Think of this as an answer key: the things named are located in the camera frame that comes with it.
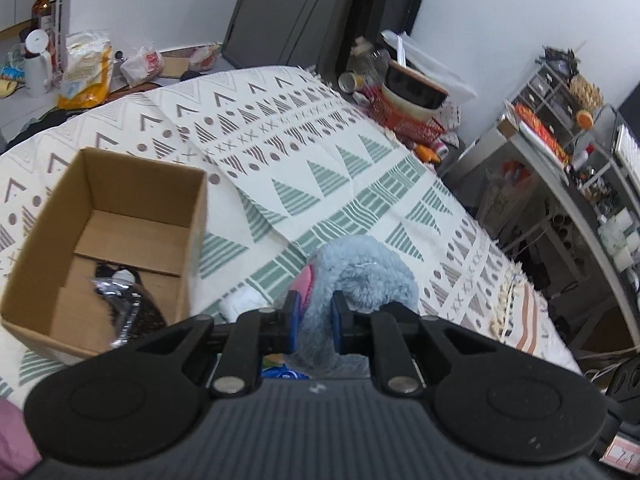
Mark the pink paper label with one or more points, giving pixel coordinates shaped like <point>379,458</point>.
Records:
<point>620,455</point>

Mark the woven straw basket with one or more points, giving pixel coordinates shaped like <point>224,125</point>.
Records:
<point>586,92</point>

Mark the dark glass bottle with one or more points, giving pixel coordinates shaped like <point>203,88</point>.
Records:
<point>42,15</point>

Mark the white keyboard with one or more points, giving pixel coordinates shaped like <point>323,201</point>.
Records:
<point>628,147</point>

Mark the flat cardboard piece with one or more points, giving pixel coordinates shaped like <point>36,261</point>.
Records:
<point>174,66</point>

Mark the small orange toy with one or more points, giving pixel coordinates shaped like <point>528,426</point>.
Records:
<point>429,154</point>

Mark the grey plush toy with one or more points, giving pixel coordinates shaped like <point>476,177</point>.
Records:
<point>362,270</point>

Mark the yellow snack bag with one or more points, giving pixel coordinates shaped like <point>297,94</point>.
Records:
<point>85,72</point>

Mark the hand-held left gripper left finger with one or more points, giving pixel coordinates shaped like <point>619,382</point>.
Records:
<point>293,320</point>

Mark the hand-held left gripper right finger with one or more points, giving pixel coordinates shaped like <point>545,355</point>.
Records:
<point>338,322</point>

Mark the orange ball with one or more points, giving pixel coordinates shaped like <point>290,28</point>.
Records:
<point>584,119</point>

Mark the white thermos bottle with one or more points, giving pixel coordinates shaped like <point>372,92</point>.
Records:
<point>37,67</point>

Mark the tin can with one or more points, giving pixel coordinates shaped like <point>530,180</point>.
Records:
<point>351,81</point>

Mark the white desk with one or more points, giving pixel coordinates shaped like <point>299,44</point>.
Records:
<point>545,175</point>

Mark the shiny black plastic bag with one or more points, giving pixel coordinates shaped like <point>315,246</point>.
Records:
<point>127,307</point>

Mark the black cream bowl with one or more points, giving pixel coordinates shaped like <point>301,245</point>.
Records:
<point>412,91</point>

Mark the clear glass jar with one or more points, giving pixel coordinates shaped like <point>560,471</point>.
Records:
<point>375,67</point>

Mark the red patterned box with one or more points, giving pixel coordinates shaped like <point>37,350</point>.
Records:
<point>542,132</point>

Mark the patterned cream green blanket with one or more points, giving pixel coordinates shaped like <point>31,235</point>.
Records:
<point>300,160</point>

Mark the blue printed item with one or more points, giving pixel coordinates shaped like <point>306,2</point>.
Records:
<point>280,373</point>

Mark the red white plastic bag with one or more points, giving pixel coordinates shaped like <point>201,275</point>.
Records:
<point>142,66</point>

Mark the white fluffy soft item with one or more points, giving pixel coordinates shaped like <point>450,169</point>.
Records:
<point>244,302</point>

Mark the grey drawer organiser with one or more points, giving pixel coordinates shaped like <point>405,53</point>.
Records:
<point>547,95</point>

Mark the brown cardboard box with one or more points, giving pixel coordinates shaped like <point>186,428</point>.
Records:
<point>135,237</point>

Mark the black cabinet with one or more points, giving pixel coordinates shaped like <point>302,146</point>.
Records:
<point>310,10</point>

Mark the pink cloth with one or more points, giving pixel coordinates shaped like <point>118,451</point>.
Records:
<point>15,435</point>

